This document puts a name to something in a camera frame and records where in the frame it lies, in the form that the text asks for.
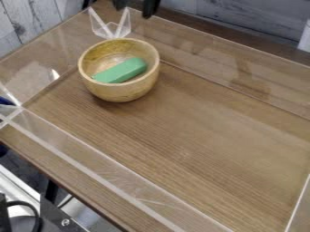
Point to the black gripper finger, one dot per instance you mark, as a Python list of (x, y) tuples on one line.
[(119, 4), (149, 8)]

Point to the white object at right edge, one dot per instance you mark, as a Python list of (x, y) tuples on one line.
[(303, 45)]

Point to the black table leg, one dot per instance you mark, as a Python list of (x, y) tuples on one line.
[(50, 191)]

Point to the brown wooden bowl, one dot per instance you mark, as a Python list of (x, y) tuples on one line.
[(108, 53)]

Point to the black metal bracket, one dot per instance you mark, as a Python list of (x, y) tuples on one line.
[(56, 221)]

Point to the clear acrylic tray walls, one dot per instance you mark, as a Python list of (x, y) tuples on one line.
[(204, 156)]

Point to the green rectangular block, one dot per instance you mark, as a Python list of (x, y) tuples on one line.
[(123, 71)]

